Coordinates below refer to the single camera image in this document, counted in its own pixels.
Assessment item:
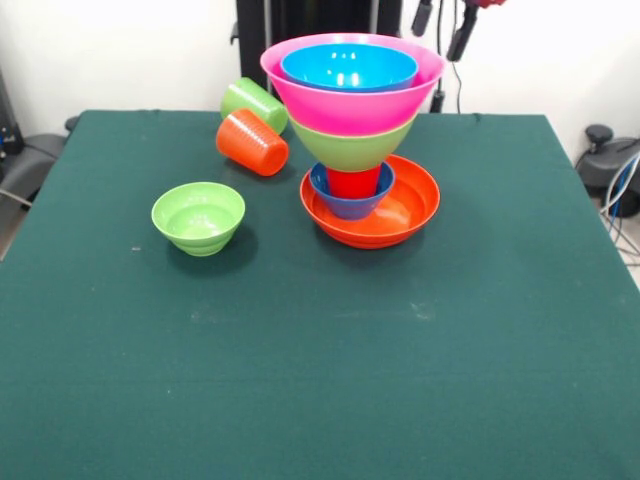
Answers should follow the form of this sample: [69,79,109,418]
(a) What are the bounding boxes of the grey office chair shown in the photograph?
[0,133,70,209]

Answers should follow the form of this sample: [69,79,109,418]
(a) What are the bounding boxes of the orange cup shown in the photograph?
[215,108,290,178]

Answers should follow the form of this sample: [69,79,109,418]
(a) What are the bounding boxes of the dark green table cloth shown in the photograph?
[0,110,640,480]

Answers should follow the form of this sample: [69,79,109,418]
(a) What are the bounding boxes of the orange bowl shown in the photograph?
[299,154,441,250]

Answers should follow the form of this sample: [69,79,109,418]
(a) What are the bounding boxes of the small green bowl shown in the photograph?
[151,181,247,258]

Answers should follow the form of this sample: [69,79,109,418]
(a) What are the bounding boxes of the large pink bowl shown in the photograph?
[259,32,447,137]

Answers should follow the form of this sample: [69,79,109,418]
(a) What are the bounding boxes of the black equipment box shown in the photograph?
[0,69,26,157]

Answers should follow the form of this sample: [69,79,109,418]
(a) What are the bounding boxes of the green cup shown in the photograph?
[220,77,290,135]

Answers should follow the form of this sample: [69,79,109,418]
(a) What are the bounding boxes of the red cup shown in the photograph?
[325,166,382,198]

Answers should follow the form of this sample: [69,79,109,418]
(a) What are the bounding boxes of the black chair base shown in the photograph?
[574,124,640,219]

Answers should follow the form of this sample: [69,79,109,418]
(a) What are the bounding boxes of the bundle of floor cables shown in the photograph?
[598,149,640,264]

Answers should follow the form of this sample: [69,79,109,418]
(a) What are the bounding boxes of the large light blue bowl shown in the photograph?
[280,43,420,93]

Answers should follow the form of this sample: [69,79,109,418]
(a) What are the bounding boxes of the thin black cable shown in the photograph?
[449,0,464,114]

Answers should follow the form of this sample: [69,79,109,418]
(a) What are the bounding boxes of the small dark blue bowl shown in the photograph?
[309,160,395,222]

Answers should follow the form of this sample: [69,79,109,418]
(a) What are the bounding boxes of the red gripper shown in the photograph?
[411,0,506,63]

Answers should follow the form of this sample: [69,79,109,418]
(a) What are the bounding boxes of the large green bowl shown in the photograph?
[288,113,419,173]

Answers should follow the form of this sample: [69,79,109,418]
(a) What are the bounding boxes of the black cable with plug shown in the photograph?
[430,0,447,113]

